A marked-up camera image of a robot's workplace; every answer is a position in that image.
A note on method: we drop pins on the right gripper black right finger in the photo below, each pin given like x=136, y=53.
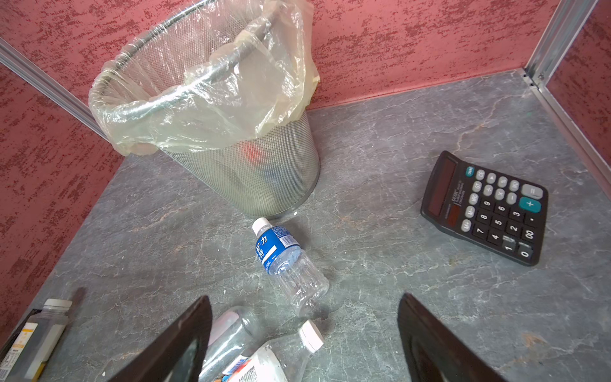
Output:
x=432, y=351

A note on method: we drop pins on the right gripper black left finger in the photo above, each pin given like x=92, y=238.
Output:
x=179, y=352

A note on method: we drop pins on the small yellow label bottle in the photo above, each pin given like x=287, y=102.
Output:
x=29, y=353

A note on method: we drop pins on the blue label bottle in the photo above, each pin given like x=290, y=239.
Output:
x=283, y=258

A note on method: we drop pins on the red cap cola bottle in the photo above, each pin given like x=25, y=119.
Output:
x=253, y=155

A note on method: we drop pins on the silver mesh waste bin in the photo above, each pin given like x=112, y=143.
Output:
x=290, y=174

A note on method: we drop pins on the clear plastic bin liner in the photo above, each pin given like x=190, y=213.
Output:
x=216, y=74

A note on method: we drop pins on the blue cap clear bottle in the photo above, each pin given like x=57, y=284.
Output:
x=234, y=337

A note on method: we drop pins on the red white label water bottle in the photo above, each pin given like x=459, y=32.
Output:
x=282, y=359

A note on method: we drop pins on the black desk calculator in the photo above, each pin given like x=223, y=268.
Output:
x=495, y=211

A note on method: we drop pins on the aluminium left corner post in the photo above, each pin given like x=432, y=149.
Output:
x=33, y=75

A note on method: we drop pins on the aluminium corner post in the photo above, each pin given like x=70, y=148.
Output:
x=33, y=75
x=565, y=25

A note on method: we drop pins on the aluminium right corner post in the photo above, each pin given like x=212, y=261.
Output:
x=565, y=25

